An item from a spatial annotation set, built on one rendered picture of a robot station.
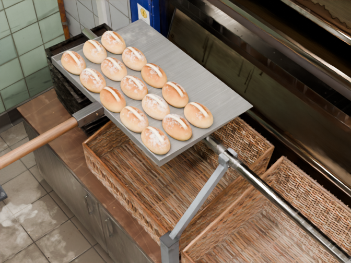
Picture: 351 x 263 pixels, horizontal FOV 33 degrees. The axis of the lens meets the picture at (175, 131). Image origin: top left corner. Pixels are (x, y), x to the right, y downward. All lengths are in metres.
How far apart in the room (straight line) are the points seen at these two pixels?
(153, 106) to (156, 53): 0.29
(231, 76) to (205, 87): 0.32
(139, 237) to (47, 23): 1.41
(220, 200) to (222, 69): 0.47
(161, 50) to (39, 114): 0.86
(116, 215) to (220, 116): 0.70
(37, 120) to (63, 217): 0.59
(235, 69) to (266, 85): 0.14
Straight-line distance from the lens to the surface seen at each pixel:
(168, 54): 1.94
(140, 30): 2.04
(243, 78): 2.09
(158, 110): 1.70
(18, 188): 3.14
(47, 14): 3.16
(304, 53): 1.57
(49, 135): 1.69
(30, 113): 2.65
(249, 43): 1.98
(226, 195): 2.07
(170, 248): 1.76
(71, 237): 2.92
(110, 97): 1.73
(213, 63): 2.18
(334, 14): 1.63
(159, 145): 1.61
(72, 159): 2.44
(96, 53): 1.89
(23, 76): 3.30
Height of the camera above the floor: 2.47
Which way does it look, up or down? 49 degrees down
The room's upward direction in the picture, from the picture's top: 2 degrees counter-clockwise
